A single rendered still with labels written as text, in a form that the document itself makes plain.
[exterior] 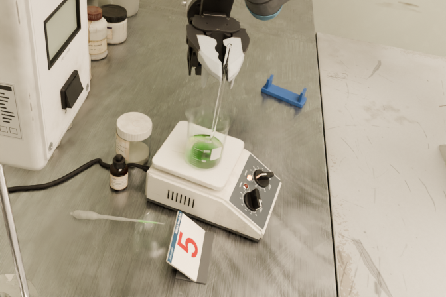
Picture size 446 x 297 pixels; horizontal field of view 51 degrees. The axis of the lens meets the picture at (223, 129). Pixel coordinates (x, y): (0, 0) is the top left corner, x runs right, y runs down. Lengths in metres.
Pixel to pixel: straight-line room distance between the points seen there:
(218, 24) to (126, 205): 0.32
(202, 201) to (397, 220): 0.35
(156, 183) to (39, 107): 0.51
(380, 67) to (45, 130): 1.12
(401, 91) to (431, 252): 0.49
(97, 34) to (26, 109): 0.83
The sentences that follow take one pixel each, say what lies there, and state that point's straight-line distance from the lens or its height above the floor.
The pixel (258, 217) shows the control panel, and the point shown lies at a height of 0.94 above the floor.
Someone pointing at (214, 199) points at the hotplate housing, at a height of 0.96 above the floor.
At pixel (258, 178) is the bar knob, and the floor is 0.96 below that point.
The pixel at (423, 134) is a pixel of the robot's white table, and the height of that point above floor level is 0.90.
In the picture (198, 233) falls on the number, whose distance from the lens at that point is 0.73.
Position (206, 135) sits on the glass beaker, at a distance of 0.66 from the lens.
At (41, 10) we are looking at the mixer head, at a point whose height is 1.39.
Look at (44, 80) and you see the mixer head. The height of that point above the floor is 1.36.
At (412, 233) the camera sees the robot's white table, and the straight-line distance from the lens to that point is 0.88.
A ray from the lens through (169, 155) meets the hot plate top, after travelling 0.73.
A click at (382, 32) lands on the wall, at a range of 2.32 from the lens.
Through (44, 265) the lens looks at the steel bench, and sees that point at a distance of 0.72.
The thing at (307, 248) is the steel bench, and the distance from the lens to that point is 0.77.
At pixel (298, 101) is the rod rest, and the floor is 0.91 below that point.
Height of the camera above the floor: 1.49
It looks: 39 degrees down
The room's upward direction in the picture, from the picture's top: 11 degrees clockwise
